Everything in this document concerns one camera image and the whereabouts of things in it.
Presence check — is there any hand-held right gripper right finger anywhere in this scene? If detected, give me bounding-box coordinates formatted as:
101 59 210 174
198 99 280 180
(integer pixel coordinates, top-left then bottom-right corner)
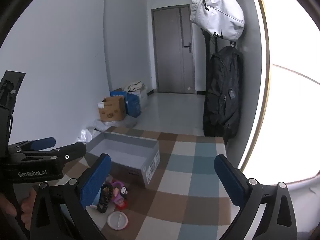
214 154 298 240

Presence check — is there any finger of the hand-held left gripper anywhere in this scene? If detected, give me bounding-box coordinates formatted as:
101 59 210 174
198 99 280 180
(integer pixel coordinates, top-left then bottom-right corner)
12 142 87 167
9 137 56 153

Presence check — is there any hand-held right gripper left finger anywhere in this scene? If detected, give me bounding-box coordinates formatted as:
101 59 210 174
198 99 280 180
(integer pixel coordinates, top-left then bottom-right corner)
29 153 112 240

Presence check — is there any black spiral hair tie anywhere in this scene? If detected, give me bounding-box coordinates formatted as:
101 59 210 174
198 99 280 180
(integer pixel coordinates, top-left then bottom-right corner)
97 182 114 213

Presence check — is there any light blue bangle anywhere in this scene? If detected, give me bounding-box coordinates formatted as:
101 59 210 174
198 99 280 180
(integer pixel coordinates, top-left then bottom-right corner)
86 189 103 209

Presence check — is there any grey cardboard box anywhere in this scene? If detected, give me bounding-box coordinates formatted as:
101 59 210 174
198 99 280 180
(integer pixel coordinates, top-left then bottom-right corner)
86 132 160 188

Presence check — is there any person's left hand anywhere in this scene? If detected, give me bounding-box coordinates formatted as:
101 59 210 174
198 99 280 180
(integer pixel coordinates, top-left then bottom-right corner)
0 188 38 218

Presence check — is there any purple cartoon toy figure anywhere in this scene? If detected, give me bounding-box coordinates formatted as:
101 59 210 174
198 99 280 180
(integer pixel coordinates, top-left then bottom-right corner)
110 179 132 209

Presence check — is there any crumpled plastic sheet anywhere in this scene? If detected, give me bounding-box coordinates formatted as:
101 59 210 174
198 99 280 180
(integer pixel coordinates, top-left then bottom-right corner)
77 116 138 144

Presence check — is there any checkered tablecloth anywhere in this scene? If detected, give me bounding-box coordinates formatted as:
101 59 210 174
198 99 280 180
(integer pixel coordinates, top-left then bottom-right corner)
49 126 244 240

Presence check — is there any brown cardboard box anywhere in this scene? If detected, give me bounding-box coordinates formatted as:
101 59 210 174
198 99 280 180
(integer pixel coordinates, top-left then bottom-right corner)
98 96 127 122

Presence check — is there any black backpack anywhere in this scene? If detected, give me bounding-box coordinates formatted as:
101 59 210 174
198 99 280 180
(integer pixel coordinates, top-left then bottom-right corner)
202 45 243 145

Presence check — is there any clear plastic bag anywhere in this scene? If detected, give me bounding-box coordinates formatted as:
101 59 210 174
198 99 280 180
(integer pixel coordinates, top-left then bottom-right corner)
139 87 148 110

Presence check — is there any cream cloth bag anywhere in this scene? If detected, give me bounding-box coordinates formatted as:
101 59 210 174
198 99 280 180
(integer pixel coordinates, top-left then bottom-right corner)
124 81 148 93

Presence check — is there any round gold-rimmed mirror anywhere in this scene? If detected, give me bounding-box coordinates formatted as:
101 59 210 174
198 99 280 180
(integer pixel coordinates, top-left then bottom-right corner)
240 0 320 188

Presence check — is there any grey door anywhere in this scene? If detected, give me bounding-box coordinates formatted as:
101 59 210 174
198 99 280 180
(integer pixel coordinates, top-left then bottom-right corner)
152 5 195 94

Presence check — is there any white backpack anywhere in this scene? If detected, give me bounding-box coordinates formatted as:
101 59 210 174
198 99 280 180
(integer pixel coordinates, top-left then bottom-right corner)
190 0 245 40

